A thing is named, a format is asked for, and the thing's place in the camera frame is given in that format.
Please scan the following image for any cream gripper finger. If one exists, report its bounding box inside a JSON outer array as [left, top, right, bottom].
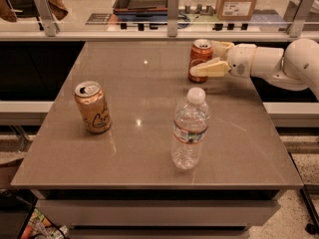
[[190, 57, 230, 78], [211, 41, 234, 59]]

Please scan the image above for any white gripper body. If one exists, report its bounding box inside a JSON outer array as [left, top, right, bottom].
[[226, 44, 256, 78]]

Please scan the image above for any orange coke can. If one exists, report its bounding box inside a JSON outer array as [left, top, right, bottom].
[[188, 39, 213, 69]]

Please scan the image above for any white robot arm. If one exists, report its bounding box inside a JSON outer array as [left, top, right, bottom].
[[189, 39, 319, 99]]

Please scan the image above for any tan LaCroix can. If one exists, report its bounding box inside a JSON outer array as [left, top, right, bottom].
[[75, 81, 112, 133]]

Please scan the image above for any cardboard box with label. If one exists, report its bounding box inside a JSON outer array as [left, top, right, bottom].
[[215, 0, 257, 21]]

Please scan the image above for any clear plastic water bottle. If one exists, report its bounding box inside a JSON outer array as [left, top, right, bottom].
[[171, 87, 210, 170]]

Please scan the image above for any grey open tray bin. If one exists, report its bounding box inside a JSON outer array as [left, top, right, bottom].
[[112, 0, 176, 14]]

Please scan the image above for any brown jacket on chair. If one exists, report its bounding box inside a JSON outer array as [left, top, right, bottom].
[[0, 0, 68, 22]]

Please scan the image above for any grey drawer cabinet front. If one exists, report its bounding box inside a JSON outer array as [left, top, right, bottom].
[[37, 199, 280, 239]]

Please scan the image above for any colourful snack bin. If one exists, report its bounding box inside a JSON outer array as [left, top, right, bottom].
[[18, 208, 70, 239]]

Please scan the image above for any grey metal railing post middle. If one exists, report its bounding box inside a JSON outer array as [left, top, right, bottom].
[[167, 0, 179, 37]]

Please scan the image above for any grey metal railing post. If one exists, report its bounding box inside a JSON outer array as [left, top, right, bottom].
[[287, 0, 315, 38], [34, 0, 59, 37], [167, 0, 179, 37]]

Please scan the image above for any grey metal railing post right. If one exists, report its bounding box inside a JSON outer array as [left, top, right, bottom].
[[287, 0, 315, 38]]

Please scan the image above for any grey metal railing post left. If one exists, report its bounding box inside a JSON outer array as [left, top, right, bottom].
[[34, 0, 59, 37]]

